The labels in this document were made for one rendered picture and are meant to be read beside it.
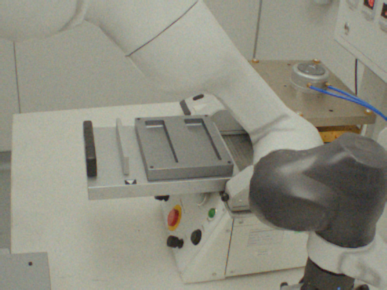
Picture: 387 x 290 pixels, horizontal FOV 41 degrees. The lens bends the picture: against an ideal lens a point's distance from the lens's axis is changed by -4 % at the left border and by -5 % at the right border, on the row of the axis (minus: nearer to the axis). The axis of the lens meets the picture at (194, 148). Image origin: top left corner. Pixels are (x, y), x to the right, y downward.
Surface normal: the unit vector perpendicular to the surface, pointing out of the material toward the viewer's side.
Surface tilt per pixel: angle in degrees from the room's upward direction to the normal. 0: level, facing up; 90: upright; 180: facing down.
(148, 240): 0
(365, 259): 18
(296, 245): 90
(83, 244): 0
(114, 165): 0
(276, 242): 90
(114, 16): 96
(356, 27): 90
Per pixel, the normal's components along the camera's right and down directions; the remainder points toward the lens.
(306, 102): 0.07, -0.85
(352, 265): -0.42, 0.45
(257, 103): 0.07, 0.57
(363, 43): -0.97, 0.05
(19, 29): 0.21, 0.69
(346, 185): -0.30, 0.21
